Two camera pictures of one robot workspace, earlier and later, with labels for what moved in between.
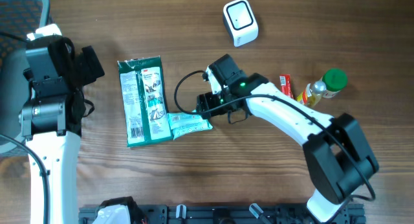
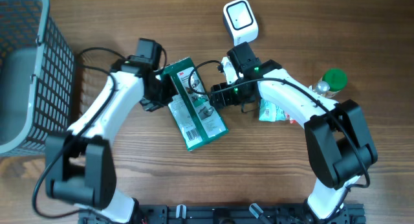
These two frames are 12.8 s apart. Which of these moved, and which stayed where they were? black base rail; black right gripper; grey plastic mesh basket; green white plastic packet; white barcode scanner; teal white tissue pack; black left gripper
Moved: black right gripper; green white plastic packet; black left gripper; teal white tissue pack
Stayed: white barcode scanner; black base rail; grey plastic mesh basket
